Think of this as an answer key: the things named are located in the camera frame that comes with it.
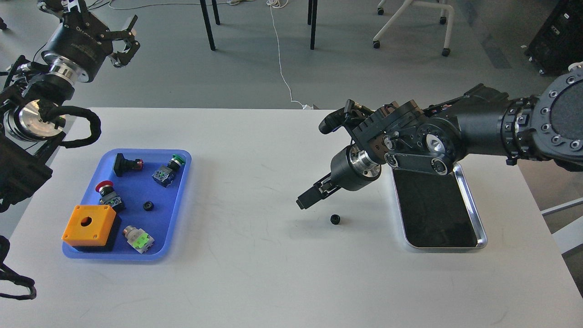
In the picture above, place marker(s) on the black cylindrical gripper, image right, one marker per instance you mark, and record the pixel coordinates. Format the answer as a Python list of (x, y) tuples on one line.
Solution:
[(351, 169)]

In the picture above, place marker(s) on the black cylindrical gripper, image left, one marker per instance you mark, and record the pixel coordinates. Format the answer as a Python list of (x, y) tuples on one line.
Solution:
[(81, 46)]

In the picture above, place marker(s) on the small black gear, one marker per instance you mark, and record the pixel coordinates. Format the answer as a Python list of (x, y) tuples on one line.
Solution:
[(335, 219), (148, 206)]

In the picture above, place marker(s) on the white robot base right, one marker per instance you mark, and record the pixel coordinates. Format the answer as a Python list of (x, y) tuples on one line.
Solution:
[(570, 236)]

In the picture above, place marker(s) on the black robot arm, image right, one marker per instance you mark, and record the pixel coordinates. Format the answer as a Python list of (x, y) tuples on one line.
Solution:
[(483, 121)]

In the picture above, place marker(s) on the silver metal tray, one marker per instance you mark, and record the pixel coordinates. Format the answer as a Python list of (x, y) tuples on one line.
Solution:
[(438, 213)]

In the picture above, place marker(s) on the blue plastic tray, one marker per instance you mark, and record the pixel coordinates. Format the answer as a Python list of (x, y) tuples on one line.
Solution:
[(136, 187)]

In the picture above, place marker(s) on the black table leg left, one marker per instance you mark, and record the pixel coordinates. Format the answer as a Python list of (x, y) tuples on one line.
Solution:
[(206, 19)]

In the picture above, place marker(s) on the black table leg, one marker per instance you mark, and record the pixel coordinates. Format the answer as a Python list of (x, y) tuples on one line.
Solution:
[(312, 21), (206, 19)]

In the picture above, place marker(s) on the red mushroom push button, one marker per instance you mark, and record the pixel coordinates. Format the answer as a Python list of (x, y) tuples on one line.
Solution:
[(109, 196)]

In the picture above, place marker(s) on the black table leg right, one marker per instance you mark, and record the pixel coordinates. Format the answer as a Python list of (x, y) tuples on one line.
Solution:
[(312, 21)]

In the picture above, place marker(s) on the orange and black button box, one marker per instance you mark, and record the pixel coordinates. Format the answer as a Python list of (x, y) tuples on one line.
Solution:
[(92, 228)]

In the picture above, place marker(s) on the black cabinet top right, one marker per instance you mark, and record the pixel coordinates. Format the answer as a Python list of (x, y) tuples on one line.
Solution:
[(559, 42)]

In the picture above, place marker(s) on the black switch with red tip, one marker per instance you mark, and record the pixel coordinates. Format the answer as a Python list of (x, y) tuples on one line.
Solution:
[(122, 165)]

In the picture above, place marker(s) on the green push button switch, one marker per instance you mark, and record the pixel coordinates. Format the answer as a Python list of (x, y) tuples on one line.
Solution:
[(166, 174)]

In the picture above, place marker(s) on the silver switch with green block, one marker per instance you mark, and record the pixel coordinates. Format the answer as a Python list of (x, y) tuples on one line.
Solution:
[(138, 239)]

